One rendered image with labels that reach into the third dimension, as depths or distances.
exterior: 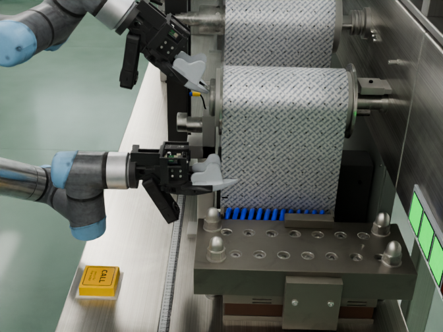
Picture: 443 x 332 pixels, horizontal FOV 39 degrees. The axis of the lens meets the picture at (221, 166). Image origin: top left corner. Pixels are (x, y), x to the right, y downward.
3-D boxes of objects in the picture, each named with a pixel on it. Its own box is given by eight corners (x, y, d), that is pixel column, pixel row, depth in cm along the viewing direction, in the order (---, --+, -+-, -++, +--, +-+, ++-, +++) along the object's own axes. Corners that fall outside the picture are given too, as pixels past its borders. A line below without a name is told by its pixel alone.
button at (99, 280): (86, 273, 128) (85, 264, 127) (120, 275, 128) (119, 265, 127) (79, 296, 122) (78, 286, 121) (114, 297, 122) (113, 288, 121)
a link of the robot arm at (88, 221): (86, 212, 138) (81, 169, 133) (115, 233, 131) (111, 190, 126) (55, 226, 133) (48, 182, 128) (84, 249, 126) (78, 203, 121)
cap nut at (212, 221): (203, 221, 123) (203, 202, 121) (221, 222, 123) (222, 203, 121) (202, 232, 120) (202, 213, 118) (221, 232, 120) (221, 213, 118)
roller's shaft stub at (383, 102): (347, 107, 125) (349, 86, 123) (382, 107, 125) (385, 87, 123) (350, 115, 121) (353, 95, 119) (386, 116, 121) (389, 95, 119)
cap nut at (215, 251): (206, 250, 115) (206, 230, 113) (226, 251, 115) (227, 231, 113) (206, 263, 112) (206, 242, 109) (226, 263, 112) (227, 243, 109)
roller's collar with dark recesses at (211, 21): (200, 28, 144) (200, 0, 141) (225, 29, 144) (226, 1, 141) (198, 37, 138) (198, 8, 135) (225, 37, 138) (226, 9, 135)
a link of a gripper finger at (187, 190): (212, 189, 120) (167, 188, 120) (211, 196, 121) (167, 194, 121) (213, 177, 124) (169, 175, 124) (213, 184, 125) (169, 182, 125)
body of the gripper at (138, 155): (190, 159, 118) (126, 157, 118) (190, 197, 122) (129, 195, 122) (192, 141, 124) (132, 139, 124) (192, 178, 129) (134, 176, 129)
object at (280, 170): (220, 209, 128) (221, 129, 119) (333, 213, 128) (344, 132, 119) (219, 211, 128) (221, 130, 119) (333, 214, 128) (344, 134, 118)
